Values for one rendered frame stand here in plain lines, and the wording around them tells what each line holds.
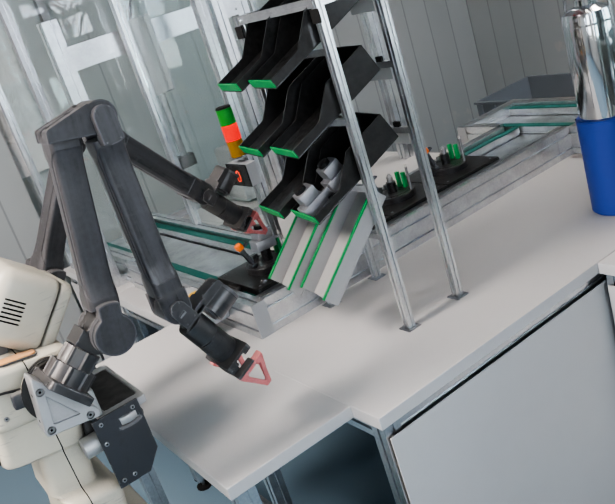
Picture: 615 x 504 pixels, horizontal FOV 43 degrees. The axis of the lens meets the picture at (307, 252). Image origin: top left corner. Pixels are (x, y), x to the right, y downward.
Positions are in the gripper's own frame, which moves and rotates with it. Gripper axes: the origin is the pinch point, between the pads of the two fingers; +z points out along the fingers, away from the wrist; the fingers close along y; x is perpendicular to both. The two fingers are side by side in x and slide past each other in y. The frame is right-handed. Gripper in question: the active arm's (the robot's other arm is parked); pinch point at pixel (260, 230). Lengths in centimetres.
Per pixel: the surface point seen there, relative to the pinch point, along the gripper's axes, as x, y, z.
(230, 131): -24.0, 17.2, -14.1
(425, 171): -24, -53, 3
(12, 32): -28, 82, -69
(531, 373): 9, -75, 39
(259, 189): -13.8, 17.6, 3.7
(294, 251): 3.8, -21.7, -0.5
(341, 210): -8.3, -37.8, -3.7
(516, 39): -242, 200, 237
